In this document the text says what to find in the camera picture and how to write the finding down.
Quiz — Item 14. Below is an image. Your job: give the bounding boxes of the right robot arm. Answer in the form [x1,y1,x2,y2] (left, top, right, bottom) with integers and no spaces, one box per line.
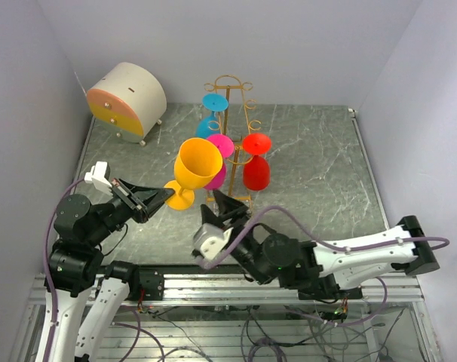
[192,191,440,300]

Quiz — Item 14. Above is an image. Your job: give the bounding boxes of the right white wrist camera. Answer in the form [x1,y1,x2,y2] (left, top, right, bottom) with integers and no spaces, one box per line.
[192,223,233,261]

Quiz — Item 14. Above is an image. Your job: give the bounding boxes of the round white mini drawer cabinet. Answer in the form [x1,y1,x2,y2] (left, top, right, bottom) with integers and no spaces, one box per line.
[87,62,167,146]

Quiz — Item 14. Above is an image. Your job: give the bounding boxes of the aluminium mounting rail frame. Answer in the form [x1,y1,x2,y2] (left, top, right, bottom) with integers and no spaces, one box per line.
[11,266,442,361]

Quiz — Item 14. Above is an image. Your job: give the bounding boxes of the red wine glass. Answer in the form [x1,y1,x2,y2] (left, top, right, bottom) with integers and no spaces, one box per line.
[242,133,271,191]

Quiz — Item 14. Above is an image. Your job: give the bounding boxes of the blue wine glass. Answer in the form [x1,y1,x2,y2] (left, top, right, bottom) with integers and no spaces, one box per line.
[195,94,229,139]

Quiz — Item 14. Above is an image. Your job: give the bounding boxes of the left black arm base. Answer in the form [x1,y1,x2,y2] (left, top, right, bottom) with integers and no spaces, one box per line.
[97,261,165,301]

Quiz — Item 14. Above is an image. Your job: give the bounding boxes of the loose cables under frame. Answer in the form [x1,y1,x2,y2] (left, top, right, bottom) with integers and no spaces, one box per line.
[111,301,403,362]

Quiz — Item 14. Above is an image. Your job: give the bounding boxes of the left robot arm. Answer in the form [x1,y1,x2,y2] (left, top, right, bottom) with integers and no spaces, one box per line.
[36,179,175,361]

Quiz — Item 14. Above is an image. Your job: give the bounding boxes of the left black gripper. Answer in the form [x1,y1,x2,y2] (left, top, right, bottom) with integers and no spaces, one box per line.
[85,175,173,245]

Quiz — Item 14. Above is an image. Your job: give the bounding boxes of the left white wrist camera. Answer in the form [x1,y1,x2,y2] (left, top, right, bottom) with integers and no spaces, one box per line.
[84,161,112,195]

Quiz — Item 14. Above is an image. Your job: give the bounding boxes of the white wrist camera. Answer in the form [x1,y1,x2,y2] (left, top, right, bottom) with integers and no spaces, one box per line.
[84,161,112,195]
[192,223,233,261]

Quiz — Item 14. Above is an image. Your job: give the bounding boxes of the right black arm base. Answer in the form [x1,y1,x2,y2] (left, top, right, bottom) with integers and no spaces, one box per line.
[296,275,363,301]

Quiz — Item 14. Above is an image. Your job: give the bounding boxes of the gold wire wine glass rack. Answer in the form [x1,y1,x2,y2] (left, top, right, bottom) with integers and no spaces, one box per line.
[204,75,265,218]

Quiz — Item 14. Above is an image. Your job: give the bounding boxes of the yellow wine glass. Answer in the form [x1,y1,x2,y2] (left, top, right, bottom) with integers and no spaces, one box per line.
[164,137,223,210]

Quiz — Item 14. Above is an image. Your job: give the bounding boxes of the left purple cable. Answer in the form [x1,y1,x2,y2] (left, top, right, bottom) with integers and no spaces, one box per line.
[43,179,88,355]

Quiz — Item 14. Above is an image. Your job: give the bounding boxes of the pink wine glass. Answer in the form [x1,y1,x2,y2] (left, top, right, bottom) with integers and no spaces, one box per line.
[202,133,236,191]

